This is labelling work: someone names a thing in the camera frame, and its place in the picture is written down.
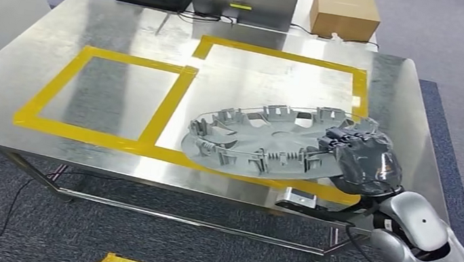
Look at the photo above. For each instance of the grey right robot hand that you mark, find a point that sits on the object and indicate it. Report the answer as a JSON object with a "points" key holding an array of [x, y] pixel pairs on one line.
{"points": [[367, 167]]}

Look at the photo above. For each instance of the grey plastic hubcap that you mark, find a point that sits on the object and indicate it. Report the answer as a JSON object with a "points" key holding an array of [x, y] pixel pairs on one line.
{"points": [[266, 148]]}

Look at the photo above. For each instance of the steel workbench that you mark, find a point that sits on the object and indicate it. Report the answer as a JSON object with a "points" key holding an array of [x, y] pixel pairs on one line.
{"points": [[105, 98]]}

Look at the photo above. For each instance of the brown cardboard box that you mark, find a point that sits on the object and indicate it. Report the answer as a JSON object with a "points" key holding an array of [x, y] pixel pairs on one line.
{"points": [[343, 16]]}

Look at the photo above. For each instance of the white table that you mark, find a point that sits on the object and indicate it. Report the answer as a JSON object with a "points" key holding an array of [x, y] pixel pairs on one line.
{"points": [[302, 17]]}

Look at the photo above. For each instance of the grey power adapter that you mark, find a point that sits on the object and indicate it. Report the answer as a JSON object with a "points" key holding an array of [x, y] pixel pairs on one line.
{"points": [[202, 2]]}

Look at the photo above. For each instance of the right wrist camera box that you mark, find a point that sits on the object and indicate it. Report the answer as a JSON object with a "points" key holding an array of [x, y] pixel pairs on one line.
{"points": [[297, 199]]}

